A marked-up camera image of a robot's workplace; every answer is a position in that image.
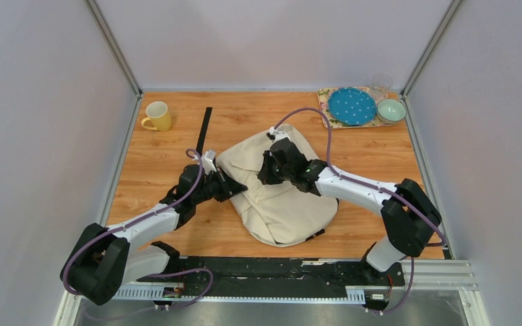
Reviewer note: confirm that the floral tray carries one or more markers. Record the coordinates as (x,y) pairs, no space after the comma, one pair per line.
(323,95)

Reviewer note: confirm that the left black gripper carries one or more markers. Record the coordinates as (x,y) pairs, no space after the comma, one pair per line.
(228,186)

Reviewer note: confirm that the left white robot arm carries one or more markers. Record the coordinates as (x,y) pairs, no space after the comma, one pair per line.
(105,258)

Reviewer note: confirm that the beige canvas backpack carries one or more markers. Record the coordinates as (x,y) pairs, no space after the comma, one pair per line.
(278,215)

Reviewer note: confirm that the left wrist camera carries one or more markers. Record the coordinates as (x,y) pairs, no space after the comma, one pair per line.
(208,160)

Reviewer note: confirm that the clear glass cup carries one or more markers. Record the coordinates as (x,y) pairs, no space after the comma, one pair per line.
(380,86)

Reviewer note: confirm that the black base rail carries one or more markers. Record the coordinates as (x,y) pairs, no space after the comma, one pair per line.
(256,277)

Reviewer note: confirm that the light green bowl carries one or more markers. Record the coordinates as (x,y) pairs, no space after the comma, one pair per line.
(391,111)

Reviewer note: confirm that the yellow mug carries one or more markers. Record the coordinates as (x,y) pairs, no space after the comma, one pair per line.
(158,117)

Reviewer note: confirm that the right aluminium frame post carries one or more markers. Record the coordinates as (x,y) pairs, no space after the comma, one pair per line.
(442,27)

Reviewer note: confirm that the blue dotted plate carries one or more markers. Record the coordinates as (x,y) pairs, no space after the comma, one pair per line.
(352,106)

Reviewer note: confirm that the aluminium frame post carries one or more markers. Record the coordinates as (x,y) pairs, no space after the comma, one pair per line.
(99,18)
(442,27)

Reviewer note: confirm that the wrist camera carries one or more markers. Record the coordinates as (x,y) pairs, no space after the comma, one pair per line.
(276,135)
(208,160)

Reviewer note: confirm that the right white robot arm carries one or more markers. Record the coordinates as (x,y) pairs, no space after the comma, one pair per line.
(409,216)

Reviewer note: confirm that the left aluminium frame post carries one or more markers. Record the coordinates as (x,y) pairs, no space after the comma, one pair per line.
(99,18)

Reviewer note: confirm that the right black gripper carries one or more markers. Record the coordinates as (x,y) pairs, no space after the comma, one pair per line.
(266,174)

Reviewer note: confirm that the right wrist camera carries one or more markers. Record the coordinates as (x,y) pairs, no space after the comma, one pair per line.
(276,135)

